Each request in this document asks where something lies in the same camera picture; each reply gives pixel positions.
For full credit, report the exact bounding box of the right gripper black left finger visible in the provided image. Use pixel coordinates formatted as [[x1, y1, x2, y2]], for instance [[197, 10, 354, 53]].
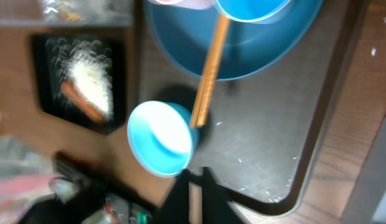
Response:
[[151, 170, 190, 224]]

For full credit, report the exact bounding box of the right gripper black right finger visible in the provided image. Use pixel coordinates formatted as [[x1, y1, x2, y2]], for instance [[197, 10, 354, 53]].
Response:
[[201, 167, 243, 224]]

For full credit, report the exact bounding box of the orange carrot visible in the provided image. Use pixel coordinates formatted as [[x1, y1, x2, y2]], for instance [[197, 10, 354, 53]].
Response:
[[60, 81, 106, 124]]

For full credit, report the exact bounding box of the pile of white rice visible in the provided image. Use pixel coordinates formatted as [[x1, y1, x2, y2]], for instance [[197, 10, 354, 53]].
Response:
[[45, 37, 114, 121]]

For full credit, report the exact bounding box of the grey dishwasher rack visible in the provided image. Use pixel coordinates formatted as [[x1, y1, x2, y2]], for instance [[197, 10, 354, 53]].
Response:
[[341, 117, 386, 224]]

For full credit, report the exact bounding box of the black waste tray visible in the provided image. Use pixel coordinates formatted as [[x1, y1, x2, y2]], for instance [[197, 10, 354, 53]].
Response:
[[31, 34, 126, 135]]

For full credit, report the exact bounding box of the brown plastic tray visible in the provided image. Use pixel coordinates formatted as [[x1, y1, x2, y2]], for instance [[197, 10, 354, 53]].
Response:
[[139, 0, 367, 217]]

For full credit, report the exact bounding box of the dark blue plate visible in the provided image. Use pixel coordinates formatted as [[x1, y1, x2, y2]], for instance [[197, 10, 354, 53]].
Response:
[[144, 0, 322, 80]]

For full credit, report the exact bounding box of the light blue cup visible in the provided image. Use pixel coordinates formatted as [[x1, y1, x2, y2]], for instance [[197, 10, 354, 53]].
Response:
[[214, 0, 296, 24]]

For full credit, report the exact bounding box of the pink cup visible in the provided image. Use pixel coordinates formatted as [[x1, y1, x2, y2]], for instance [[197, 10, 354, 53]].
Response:
[[148, 0, 213, 10]]

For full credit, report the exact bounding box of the clear plastic bin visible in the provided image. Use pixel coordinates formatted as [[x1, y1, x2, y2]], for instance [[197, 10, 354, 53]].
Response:
[[0, 0, 134, 27]]

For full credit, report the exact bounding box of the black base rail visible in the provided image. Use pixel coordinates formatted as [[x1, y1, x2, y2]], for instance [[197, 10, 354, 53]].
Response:
[[18, 151, 159, 224]]

